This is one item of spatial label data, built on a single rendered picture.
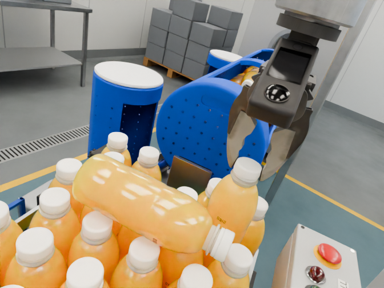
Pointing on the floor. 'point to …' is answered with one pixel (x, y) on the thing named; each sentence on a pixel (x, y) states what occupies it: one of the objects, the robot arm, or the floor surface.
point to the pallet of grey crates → (189, 36)
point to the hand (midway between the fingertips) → (247, 168)
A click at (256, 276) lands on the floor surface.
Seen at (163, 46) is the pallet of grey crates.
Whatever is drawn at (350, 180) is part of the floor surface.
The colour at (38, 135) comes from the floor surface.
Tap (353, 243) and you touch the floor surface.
